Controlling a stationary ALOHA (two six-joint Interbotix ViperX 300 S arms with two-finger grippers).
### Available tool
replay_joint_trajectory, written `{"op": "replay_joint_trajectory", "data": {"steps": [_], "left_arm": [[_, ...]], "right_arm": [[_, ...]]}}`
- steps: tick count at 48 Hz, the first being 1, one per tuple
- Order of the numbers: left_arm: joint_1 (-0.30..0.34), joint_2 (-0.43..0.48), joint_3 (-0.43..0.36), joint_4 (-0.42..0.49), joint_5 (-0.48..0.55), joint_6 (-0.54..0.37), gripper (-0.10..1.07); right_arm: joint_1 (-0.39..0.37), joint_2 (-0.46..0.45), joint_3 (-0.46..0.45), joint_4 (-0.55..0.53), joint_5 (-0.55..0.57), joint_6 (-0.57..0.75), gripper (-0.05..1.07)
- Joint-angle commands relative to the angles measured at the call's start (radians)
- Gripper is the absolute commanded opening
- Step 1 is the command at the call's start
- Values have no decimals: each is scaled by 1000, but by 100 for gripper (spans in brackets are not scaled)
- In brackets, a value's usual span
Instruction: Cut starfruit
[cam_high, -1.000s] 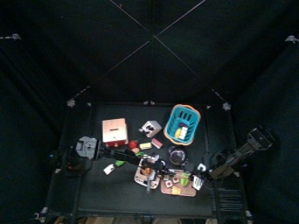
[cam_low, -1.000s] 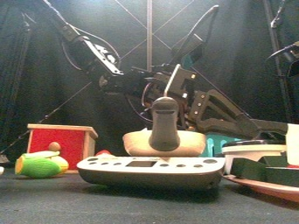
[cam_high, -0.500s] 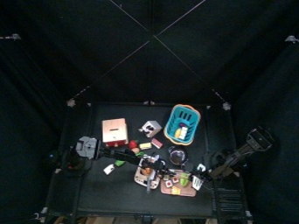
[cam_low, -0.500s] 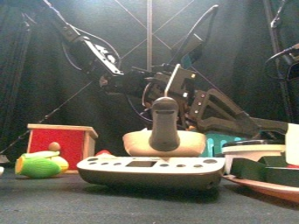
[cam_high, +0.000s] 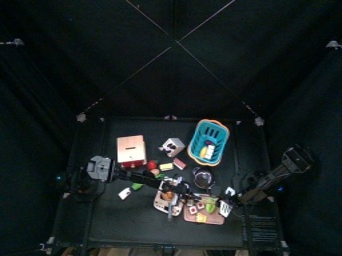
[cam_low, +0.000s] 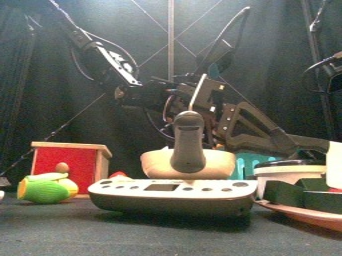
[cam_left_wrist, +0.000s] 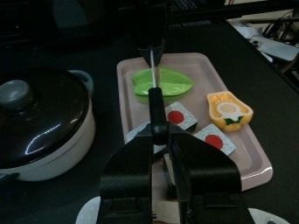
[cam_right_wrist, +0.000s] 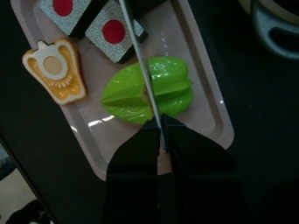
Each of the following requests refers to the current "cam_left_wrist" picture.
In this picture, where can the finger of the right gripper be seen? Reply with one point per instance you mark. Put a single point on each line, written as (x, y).
(146, 55)
(161, 54)

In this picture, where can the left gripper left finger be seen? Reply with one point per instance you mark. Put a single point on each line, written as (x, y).
(125, 180)

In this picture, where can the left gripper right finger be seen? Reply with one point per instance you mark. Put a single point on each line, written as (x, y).
(206, 175)

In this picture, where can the green toy starfruit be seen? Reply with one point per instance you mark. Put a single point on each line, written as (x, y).
(175, 84)

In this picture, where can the white sushi piece red centre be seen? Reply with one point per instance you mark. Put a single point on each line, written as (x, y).
(217, 140)
(182, 116)

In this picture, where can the light round plate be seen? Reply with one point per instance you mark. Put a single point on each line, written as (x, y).
(87, 213)

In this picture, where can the pinkish cutting board tray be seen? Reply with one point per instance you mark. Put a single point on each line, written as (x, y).
(218, 75)

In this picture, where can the white speckled sushi piece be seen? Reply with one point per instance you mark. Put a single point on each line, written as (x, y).
(137, 132)

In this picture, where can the white toy cooking pot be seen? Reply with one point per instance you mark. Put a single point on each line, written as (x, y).
(58, 169)

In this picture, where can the yellow toy pepper half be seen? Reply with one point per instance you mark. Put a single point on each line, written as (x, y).
(230, 112)

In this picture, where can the white crumpled paper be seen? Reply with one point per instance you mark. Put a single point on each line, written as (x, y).
(241, 29)

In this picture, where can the silver smartphone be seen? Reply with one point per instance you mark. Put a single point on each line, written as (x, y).
(278, 48)

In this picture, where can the black metal frame rail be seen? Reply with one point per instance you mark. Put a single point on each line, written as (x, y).
(234, 11)

